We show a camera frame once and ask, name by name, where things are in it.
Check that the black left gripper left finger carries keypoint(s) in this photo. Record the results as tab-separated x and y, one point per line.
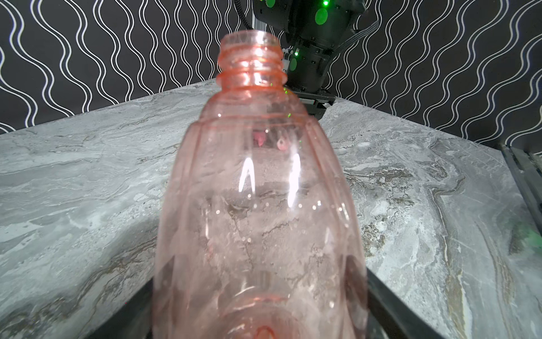
132	321

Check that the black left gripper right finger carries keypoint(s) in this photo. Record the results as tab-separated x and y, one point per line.
394	317

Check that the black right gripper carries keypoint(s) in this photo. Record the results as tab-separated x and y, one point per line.
315	34

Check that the pink grey spray nozzle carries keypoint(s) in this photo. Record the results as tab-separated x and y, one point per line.
272	138

